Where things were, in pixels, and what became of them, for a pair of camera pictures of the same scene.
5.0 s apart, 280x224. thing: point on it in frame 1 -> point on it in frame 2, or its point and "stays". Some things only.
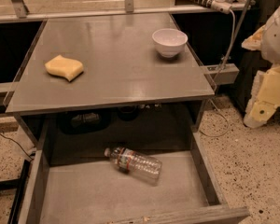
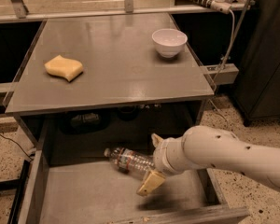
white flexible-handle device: [217, 3] stays
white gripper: [277, 36] -> [161, 157]
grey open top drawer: [95, 190] stays
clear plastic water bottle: [146, 168] stays
